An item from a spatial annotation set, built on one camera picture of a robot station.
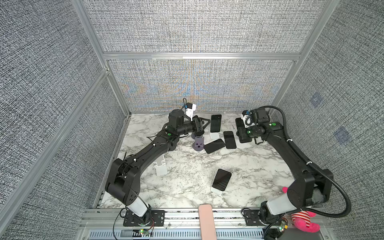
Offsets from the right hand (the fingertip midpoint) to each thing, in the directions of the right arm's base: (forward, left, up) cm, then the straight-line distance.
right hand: (241, 130), depth 85 cm
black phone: (+2, +14, -19) cm, 23 cm away
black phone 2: (+10, +1, -22) cm, 24 cm away
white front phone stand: (-27, +16, -18) cm, 36 cm away
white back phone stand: (+11, +13, -18) cm, 24 cm away
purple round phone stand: (0, +24, -15) cm, 28 cm away
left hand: (-2, +20, +10) cm, 22 cm away
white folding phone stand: (-14, +47, -17) cm, 52 cm away
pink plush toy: (-42, -21, -12) cm, 48 cm away
